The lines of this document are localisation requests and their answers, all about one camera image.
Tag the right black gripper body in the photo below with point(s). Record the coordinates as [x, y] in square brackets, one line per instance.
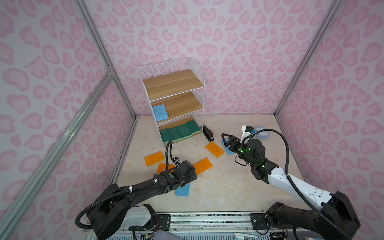
[242, 150]

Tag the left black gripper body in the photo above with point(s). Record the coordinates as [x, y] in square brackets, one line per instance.
[190, 178]

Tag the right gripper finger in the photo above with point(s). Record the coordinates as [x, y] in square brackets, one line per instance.
[229, 138]
[232, 145]

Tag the orange sponge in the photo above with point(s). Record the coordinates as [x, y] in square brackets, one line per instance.
[162, 167]
[214, 149]
[202, 166]
[154, 158]

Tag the green sponge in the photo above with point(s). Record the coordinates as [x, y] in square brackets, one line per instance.
[193, 127]
[176, 134]
[166, 135]
[185, 131]

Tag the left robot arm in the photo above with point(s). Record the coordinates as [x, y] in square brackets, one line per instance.
[123, 207]

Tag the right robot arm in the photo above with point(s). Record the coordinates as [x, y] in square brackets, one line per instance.
[330, 215]

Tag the light blue round container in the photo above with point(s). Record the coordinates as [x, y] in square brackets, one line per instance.
[263, 135]

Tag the orange sponge back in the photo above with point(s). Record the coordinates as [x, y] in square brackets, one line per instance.
[214, 149]

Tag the black stapler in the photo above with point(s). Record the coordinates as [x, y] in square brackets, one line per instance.
[208, 133]

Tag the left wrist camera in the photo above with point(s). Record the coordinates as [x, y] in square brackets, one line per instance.
[176, 161]

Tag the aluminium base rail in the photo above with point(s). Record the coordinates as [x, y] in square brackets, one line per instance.
[215, 226]

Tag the white wire wooden shelf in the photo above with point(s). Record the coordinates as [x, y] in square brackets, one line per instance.
[180, 86]

